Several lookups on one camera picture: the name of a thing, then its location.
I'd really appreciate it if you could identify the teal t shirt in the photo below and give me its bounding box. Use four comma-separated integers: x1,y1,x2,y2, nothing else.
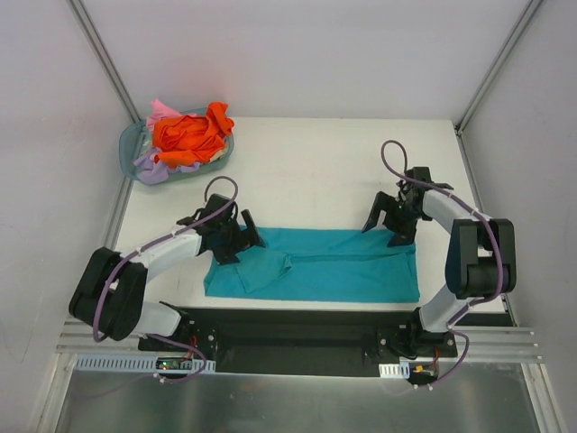
204,227,420,304

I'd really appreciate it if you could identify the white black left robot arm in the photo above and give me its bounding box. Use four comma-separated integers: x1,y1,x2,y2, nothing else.
69,208,265,351

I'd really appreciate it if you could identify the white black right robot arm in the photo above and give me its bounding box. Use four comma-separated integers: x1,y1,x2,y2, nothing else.
362,187,517,356

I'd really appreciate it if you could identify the lavender t shirt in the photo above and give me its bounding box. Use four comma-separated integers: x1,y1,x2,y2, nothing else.
133,148,200,185

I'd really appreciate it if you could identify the orange t shirt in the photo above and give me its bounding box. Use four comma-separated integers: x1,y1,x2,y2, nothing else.
152,101,234,168

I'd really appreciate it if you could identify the teal plastic laundry basket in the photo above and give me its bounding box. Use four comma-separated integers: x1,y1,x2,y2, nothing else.
119,98,234,186

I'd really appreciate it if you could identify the pink t shirt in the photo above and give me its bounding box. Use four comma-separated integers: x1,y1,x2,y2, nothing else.
146,98,181,133

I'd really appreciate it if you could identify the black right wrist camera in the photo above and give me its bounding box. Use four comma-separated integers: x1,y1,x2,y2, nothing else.
398,166,453,194

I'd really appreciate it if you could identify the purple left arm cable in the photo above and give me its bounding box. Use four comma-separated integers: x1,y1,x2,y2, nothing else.
92,175,240,384

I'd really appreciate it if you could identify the white slotted right cable duct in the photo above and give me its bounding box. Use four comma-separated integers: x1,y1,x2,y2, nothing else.
379,362,410,380

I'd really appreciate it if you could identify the white slotted cable duct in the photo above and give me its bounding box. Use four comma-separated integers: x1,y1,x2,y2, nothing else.
75,355,215,374
379,362,410,380

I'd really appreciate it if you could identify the white slotted left cable duct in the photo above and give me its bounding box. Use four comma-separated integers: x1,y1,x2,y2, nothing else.
75,355,215,374

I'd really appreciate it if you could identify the aluminium front rail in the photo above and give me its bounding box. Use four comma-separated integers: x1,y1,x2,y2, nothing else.
56,318,139,354

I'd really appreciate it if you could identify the aluminium right frame post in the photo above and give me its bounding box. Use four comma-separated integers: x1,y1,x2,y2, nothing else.
454,0,546,137

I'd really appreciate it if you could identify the aluminium frame post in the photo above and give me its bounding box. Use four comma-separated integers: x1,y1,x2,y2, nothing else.
66,0,142,122
454,0,546,137

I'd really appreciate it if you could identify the aluminium left frame post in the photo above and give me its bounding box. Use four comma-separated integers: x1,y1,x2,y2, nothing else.
66,0,142,122

